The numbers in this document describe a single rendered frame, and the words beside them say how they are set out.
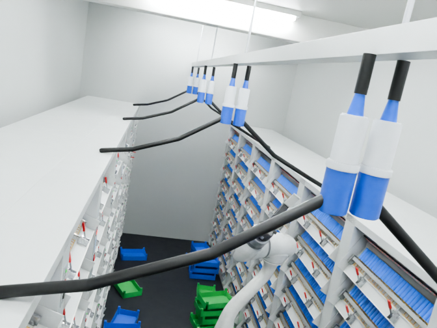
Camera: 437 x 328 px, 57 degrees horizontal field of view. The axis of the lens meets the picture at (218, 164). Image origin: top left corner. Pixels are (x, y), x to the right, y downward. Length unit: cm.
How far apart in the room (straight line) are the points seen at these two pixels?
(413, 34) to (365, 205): 34
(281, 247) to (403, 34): 118
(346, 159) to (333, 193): 7
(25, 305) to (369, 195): 70
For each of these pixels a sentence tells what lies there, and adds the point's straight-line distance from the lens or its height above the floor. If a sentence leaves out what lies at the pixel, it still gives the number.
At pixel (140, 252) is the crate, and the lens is 524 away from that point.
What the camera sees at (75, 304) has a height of 133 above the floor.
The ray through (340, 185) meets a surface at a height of 210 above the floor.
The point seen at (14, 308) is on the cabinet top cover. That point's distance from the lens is 89.
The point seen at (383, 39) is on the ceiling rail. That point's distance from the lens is 84.
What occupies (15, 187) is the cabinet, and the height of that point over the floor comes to 178.
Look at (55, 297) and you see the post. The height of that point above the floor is 162.
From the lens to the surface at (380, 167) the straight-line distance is 86.
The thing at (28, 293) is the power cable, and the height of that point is 180.
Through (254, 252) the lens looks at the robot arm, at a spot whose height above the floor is 160.
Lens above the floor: 225
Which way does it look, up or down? 12 degrees down
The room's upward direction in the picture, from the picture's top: 10 degrees clockwise
